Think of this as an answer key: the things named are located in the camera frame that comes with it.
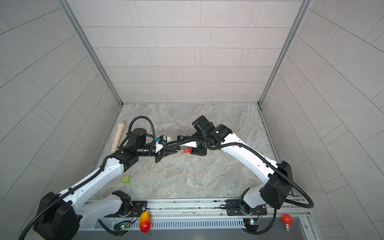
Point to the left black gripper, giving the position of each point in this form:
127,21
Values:
167,152

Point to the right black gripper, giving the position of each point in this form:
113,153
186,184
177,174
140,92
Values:
197,151

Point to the red padlock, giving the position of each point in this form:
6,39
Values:
184,150

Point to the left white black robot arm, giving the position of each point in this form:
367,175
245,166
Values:
60,216

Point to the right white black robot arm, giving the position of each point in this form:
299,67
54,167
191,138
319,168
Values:
277,186

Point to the green cube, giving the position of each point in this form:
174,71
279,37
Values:
126,180

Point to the beige toy microphone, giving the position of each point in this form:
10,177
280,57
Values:
120,127

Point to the yellow red mango toy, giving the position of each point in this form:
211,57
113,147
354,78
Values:
145,222

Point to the left circuit board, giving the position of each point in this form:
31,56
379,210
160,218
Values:
122,227

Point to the circuit board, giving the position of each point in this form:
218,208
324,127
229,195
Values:
122,227
251,225

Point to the right circuit board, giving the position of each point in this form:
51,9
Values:
251,225

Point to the red light bulb toy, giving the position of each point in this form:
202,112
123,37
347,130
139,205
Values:
287,220

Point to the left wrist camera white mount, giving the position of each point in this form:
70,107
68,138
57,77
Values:
160,142

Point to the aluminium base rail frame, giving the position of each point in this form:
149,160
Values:
202,219

